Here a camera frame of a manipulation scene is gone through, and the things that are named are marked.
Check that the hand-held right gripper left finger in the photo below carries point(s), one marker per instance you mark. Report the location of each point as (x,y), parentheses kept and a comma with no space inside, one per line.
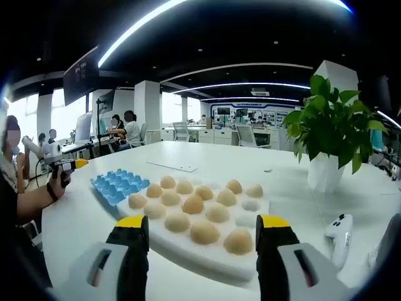
(131,251)

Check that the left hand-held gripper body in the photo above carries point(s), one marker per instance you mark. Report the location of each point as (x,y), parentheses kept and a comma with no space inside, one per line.
(51,155)

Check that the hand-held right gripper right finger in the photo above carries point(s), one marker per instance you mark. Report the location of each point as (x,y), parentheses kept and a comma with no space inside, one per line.
(272,251)

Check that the blue egg tray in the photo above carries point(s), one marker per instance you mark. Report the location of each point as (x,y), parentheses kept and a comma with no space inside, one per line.
(116,188)

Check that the group of beige eggs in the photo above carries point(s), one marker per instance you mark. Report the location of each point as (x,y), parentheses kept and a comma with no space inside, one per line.
(200,233)

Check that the white foam egg holder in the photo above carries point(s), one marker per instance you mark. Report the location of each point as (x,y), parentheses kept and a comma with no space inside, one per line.
(194,254)

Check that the person's left hand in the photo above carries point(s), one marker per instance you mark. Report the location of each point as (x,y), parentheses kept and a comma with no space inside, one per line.
(61,186)

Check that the long office desk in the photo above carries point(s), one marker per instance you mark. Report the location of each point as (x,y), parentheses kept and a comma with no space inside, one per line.
(78,146)

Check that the white monitor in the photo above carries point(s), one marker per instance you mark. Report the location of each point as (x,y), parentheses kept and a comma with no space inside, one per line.
(84,127)

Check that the black monitor on pole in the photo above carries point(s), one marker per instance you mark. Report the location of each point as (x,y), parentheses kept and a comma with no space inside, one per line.
(106,101)

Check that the white handheld controller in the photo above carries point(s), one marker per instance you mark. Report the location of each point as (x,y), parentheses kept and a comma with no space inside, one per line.
(340,238)

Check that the white office chair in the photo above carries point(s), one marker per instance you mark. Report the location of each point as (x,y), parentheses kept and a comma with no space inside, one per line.
(181,131)
(143,134)
(247,135)

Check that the hanging dark display screen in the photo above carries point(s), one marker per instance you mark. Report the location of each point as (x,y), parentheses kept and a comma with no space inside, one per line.
(80,75)

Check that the person's black shirt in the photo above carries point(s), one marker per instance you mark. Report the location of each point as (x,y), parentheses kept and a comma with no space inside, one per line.
(15,244)

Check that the white table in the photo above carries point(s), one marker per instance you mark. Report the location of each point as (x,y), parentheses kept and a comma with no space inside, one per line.
(235,156)

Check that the grey blurred object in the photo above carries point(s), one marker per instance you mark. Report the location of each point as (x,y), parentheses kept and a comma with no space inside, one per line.
(388,241)

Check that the white office desk row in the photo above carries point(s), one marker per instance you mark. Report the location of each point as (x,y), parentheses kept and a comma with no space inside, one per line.
(219,137)

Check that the brown cardboard box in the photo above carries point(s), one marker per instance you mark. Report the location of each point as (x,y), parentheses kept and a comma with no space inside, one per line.
(209,123)

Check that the potted green plant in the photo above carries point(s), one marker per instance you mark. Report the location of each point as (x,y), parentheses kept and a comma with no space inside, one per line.
(326,125)

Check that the long ceiling light strip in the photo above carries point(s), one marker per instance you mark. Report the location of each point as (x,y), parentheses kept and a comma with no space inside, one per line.
(138,26)

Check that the curved ceiling light strip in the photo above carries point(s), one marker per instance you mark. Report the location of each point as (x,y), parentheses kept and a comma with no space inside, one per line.
(250,97)
(241,84)

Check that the ceiling air vent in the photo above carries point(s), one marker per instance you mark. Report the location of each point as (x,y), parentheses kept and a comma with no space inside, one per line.
(260,92)

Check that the blue wall display board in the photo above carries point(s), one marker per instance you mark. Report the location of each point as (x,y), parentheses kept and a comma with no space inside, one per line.
(275,116)

